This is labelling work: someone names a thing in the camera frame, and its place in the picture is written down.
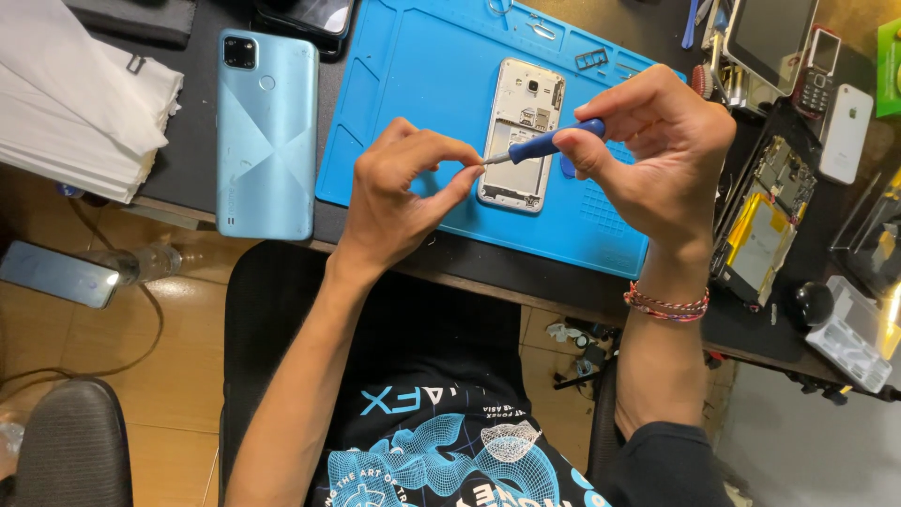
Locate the metal tool holder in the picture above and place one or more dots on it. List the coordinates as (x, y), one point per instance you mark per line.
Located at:
(732, 81)

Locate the light blue smartphone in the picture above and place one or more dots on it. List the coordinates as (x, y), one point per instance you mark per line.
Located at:
(266, 148)

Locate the white smartphone without back cover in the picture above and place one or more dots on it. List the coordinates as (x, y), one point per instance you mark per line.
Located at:
(517, 91)

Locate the black round knob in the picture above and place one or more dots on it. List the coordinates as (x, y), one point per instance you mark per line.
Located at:
(811, 304)

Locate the black card tray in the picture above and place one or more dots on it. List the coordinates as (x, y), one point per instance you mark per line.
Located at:
(591, 59)

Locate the disassembled tablet with yellow battery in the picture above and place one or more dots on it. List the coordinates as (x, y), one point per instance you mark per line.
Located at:
(764, 232)

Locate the black fabric pouch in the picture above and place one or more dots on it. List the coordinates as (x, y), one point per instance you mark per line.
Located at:
(134, 17)

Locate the metal ejector pin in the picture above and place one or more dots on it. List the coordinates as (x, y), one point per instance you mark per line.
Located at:
(542, 28)

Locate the red black keypad phone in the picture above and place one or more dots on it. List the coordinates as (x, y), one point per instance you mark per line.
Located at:
(816, 77)

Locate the blue silicone repair mat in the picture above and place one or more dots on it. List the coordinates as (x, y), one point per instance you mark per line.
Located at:
(415, 98)

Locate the clear plastic water bottle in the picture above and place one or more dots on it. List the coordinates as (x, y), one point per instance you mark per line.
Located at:
(148, 262)

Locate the person's left hand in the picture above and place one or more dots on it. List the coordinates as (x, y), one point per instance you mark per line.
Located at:
(387, 204)

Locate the person's right hand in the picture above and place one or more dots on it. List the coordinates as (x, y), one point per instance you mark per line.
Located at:
(676, 176)

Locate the black smartphone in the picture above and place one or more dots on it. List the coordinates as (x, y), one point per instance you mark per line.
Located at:
(310, 21)

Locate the smartphone with lit screen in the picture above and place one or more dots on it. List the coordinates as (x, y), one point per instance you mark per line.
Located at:
(53, 273)

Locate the heap of small floor clutter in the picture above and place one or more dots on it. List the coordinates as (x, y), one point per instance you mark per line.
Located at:
(581, 345)

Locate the stack of white cloths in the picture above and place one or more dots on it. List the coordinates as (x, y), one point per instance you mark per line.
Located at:
(70, 105)

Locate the green box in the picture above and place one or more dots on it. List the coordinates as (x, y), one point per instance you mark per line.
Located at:
(890, 70)

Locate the silver tablet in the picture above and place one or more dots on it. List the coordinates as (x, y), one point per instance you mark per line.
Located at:
(771, 39)

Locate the blue plastic spudger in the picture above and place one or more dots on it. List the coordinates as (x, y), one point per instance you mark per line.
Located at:
(690, 25)

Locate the blue plastic pick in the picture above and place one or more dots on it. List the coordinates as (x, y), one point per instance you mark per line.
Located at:
(567, 167)

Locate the black printed t-shirt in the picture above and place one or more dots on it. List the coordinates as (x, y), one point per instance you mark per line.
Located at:
(436, 394)

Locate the red bristle brush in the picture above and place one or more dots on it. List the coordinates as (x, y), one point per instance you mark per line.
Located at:
(702, 81)

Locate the black padded chair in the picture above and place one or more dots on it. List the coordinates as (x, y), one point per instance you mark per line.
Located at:
(74, 450)

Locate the white smartphone back up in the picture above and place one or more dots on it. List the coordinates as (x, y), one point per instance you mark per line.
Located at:
(845, 134)

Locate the clear plastic parts tray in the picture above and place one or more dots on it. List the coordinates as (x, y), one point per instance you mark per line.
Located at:
(848, 345)

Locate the black desk mat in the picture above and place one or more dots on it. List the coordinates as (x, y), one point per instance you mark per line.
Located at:
(739, 331)

